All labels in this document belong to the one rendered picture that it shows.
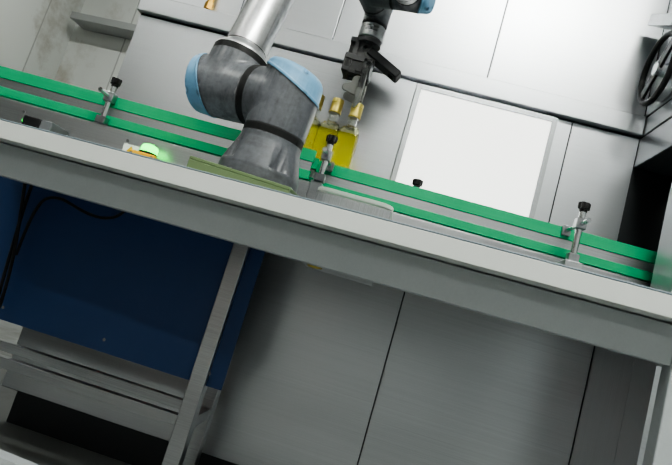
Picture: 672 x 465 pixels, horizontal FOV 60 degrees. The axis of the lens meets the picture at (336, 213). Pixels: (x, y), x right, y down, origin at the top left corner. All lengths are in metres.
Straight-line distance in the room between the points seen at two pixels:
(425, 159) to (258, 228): 0.87
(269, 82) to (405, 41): 0.92
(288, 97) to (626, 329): 0.66
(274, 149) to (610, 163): 1.17
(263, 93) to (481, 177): 0.89
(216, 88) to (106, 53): 4.79
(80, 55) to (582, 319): 5.48
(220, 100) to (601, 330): 0.75
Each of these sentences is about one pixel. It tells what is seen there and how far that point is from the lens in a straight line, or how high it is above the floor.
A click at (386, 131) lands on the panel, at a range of 1.79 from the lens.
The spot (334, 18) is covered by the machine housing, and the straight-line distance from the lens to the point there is 1.98.
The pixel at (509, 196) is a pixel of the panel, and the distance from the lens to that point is 1.78.
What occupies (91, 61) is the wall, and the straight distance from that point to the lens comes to 5.94.
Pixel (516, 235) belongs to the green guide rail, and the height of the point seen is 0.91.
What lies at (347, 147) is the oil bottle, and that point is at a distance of 1.62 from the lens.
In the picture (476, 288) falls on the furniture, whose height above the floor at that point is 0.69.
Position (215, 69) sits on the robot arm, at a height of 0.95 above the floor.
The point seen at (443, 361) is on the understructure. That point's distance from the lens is 1.74.
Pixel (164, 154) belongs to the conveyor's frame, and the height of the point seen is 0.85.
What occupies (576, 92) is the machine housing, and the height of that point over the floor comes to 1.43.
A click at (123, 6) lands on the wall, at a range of 6.05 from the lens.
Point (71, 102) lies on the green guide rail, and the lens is 1.75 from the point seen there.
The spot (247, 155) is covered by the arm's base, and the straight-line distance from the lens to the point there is 1.02.
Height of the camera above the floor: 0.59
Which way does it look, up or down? 9 degrees up
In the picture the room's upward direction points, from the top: 17 degrees clockwise
